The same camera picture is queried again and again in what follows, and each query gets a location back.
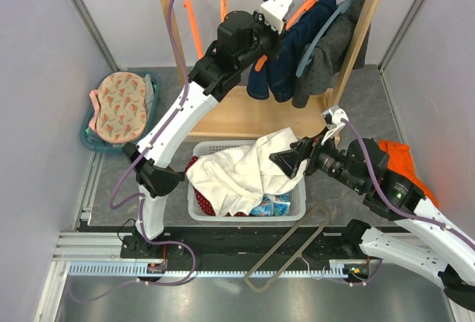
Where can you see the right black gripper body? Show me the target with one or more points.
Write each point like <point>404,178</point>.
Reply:
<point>309,146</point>

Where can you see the white plastic basket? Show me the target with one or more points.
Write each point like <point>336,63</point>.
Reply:
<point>297,207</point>

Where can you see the blue floral garment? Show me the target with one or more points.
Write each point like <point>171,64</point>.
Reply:
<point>272,206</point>

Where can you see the dark blue denim garment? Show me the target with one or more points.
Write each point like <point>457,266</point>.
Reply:
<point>277,75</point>

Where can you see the white shirt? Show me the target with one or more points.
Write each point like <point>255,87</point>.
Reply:
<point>233,181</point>

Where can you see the red polka dot skirt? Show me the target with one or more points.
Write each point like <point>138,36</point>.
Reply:
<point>204,203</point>

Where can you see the orange plastic hanger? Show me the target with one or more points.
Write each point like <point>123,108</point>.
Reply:
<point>194,28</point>

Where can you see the orange hanger with white shirt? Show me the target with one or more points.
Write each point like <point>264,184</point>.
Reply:
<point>224,9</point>

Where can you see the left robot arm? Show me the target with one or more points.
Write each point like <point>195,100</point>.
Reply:
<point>242,38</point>

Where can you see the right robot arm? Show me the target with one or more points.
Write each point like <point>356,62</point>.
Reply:
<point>448,258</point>

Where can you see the blue grey hanger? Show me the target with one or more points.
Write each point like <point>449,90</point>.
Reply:
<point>306,57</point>

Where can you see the grey dotted garment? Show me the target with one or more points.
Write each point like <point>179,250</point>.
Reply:
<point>328,56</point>

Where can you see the wooden clothes rack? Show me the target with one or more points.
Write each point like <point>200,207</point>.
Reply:
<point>240,117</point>

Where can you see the orange cloth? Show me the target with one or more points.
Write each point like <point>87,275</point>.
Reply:
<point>401,161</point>

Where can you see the floral oven mitt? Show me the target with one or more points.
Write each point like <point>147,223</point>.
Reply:
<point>119,108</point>

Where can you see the teal plastic tray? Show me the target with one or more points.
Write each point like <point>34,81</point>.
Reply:
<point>94,143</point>

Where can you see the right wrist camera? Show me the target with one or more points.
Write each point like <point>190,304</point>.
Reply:
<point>335,118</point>

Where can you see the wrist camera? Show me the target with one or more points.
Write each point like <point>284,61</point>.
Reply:
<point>274,13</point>
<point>335,118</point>

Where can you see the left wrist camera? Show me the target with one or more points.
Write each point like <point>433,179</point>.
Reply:
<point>274,13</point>

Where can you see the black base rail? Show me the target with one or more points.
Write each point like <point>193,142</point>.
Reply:
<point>226,249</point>

